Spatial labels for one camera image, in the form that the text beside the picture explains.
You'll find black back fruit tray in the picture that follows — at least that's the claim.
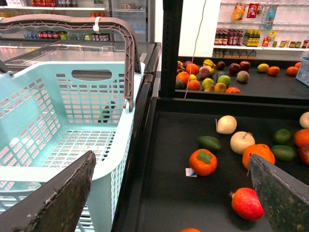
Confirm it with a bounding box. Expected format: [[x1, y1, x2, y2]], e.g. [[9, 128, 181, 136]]
[[174, 59, 309, 105]]

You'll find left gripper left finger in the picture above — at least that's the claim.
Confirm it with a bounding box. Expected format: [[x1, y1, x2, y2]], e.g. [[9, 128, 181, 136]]
[[0, 151, 96, 232]]

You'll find white pear apple far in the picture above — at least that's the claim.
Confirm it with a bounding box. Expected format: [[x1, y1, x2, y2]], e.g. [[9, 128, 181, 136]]
[[299, 112, 309, 129]]

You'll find red pomegranate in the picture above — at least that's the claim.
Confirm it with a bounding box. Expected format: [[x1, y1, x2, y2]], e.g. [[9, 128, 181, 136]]
[[229, 188, 265, 221]]

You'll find small blue basket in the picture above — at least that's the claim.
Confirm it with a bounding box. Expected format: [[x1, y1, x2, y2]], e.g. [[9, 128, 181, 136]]
[[296, 57, 309, 87]]

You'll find green lime upper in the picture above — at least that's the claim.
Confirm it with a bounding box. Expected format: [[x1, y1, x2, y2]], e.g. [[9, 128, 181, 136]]
[[273, 129, 292, 145]]

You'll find large orange tangerine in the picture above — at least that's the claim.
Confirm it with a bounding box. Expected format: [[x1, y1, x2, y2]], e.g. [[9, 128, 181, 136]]
[[242, 144, 276, 170]]

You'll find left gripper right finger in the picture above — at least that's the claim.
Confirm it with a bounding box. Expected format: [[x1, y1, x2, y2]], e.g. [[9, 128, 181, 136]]
[[248, 154, 309, 232]]

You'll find glass top freezer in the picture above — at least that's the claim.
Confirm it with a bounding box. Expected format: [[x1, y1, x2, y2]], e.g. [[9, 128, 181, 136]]
[[0, 38, 162, 75]]

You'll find white apple with stem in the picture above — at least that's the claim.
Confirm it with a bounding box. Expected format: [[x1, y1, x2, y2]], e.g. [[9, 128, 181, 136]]
[[230, 131, 255, 155]]

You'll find black front fruit tray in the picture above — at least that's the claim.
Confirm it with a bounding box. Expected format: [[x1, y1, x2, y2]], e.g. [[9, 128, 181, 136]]
[[112, 98, 309, 232]]

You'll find dark green avocado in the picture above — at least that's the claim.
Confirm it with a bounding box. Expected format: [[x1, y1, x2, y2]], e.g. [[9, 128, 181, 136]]
[[197, 136, 222, 153]]

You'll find orange persimmon green leaf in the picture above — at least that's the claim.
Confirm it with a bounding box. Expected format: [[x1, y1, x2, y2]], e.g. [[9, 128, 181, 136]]
[[189, 148, 218, 176]]

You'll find orange front bottom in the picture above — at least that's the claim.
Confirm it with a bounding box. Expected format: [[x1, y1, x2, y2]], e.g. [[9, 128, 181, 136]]
[[180, 228, 201, 232]]

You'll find orange fruit right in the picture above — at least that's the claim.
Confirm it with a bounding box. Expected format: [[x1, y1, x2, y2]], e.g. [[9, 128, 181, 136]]
[[294, 129, 309, 147]]

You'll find white price label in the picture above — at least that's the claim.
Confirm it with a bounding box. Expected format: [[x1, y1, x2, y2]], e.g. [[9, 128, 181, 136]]
[[185, 168, 197, 177]]

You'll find red apple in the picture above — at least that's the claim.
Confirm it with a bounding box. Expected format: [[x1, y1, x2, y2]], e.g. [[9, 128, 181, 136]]
[[298, 145, 309, 166]]

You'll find black fruit tray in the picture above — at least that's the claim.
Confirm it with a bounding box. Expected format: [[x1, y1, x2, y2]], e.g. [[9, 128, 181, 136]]
[[112, 98, 309, 232], [174, 59, 309, 105]]

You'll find white onion left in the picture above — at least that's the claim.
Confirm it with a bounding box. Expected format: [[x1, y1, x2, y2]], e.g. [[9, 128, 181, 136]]
[[215, 115, 237, 135]]

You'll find black shelf upright post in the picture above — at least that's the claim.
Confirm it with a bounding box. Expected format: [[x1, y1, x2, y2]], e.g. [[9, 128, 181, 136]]
[[159, 0, 183, 98]]

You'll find light blue shopping basket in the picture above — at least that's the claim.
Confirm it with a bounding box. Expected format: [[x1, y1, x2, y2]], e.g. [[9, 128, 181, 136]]
[[0, 61, 135, 232]]

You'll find brown basket handle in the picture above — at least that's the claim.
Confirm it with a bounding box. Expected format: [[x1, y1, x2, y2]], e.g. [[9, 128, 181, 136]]
[[0, 14, 141, 112]]

